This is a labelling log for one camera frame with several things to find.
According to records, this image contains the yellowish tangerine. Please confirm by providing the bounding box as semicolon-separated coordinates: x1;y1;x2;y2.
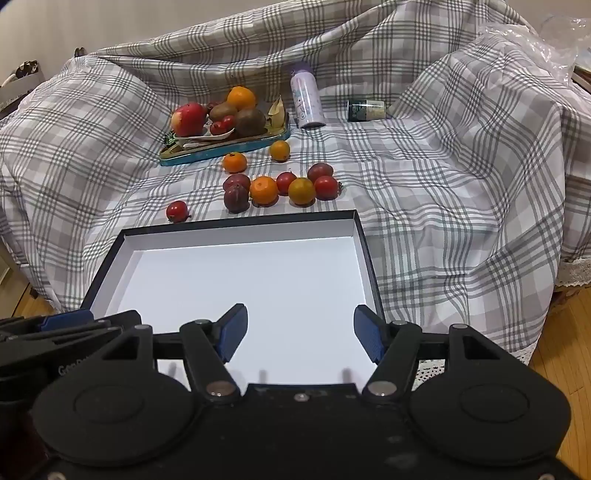
288;178;317;206

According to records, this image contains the clear plastic wrap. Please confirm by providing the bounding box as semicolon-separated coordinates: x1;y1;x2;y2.
478;14;591;88

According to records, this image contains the grey plaid cloth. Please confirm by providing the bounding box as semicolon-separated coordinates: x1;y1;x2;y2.
0;0;587;384

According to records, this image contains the small brown kiwi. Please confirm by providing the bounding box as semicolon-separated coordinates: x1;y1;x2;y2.
209;102;239;121

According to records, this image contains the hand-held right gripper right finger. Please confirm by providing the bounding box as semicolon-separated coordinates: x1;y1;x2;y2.
353;304;511;400

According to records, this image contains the large brown kiwi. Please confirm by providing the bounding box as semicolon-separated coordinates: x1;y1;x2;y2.
235;108;269;138

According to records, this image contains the dark green can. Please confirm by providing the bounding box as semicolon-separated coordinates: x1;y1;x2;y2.
347;98;387;123

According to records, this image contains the large orange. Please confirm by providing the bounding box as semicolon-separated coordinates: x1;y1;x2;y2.
226;86;257;112

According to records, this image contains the red apple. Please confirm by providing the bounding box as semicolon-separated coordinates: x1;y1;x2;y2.
171;103;207;138

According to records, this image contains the purple cartoon bottle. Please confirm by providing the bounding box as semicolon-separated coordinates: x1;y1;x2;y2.
290;65;328;129

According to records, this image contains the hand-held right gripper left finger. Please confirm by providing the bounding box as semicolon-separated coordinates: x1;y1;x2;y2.
99;302;250;401

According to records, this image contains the white plate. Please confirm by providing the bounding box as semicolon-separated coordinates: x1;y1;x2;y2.
173;127;236;142

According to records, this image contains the black box with white inside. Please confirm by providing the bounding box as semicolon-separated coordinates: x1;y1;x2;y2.
79;209;386;386

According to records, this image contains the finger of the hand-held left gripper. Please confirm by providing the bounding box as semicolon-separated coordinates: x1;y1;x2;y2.
39;309;142;334
0;318;124;358

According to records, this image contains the yellow paper wrapper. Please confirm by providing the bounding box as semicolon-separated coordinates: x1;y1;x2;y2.
267;95;289;130

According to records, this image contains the tangerine with stem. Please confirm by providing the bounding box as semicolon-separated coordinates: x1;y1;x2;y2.
222;152;248;174

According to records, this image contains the teal and gold tin tray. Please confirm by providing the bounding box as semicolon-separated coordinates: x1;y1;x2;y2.
159;113;291;168

